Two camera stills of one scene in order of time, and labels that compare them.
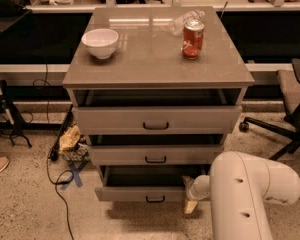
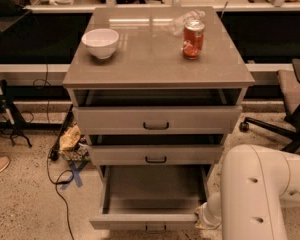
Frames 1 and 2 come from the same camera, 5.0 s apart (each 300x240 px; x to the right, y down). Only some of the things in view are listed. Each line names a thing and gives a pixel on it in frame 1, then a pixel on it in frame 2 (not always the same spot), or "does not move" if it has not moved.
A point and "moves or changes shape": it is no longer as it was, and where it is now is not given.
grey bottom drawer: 146,183 moves or changes shape
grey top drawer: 158,120 does not move
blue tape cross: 76,174 does not move
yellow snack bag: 70,138 does not move
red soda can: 193,38 does not move
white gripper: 192,190 → 208,214
